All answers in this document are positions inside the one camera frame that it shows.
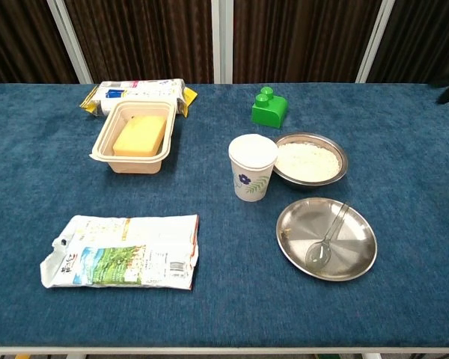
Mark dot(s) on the steel bowl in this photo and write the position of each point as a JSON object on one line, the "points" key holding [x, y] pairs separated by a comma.
{"points": [[307, 182]]}

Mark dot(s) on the steel plate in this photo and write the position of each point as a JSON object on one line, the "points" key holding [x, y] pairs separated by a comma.
{"points": [[355, 239]]}

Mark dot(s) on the floral white paper cup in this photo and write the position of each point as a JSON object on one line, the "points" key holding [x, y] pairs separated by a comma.
{"points": [[252, 175]]}

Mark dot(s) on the white plastic packet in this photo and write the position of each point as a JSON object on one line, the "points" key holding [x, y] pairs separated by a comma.
{"points": [[134, 247]]}

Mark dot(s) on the dark brown curtain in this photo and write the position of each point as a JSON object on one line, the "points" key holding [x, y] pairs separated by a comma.
{"points": [[423, 37], [142, 37], [22, 37], [303, 37]]}

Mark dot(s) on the green toy block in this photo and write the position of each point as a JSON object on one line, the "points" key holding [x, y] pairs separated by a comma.
{"points": [[269, 112]]}

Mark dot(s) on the yellow snack packet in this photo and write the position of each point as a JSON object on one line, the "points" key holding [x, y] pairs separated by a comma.
{"points": [[189, 101]]}

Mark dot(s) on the white wipes package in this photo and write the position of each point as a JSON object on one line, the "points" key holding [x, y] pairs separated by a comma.
{"points": [[142, 89]]}

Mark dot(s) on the blue tablecloth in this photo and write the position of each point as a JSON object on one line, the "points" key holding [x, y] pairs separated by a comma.
{"points": [[224, 306]]}

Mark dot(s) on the yellow sponge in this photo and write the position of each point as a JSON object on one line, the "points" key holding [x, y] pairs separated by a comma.
{"points": [[140, 136]]}

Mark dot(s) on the beige food tray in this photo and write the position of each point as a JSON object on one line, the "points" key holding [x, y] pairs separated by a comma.
{"points": [[134, 166]]}

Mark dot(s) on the white partition post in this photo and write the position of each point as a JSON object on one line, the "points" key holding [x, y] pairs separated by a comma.
{"points": [[222, 41], [73, 41], [374, 41]]}

